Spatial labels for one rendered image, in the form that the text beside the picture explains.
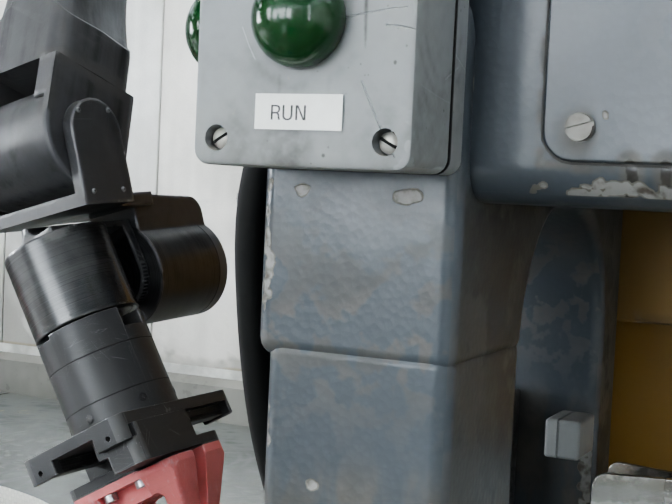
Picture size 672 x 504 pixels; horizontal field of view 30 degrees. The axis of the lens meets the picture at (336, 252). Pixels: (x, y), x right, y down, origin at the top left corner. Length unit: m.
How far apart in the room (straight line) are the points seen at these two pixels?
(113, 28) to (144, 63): 6.05
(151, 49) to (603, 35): 6.36
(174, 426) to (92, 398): 0.04
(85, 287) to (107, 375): 0.05
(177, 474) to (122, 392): 0.05
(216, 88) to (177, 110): 6.22
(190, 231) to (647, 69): 0.38
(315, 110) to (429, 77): 0.04
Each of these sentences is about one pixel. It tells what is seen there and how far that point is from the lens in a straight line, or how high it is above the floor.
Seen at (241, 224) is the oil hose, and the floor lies 1.22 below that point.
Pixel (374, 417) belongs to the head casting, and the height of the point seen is 1.16.
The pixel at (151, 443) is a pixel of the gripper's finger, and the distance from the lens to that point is 0.62.
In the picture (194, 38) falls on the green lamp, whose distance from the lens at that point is 0.42.
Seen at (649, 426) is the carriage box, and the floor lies 1.11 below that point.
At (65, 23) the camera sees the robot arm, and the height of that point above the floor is 1.31.
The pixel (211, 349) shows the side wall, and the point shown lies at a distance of 6.53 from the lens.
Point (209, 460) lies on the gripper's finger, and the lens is 0.65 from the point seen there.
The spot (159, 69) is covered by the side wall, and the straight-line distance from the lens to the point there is 6.70.
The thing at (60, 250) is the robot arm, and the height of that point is 1.20.
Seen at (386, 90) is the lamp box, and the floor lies 1.26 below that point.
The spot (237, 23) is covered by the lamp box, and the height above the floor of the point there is 1.28.
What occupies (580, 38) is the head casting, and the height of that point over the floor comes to 1.28.
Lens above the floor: 1.23
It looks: 3 degrees down
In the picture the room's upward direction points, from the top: 3 degrees clockwise
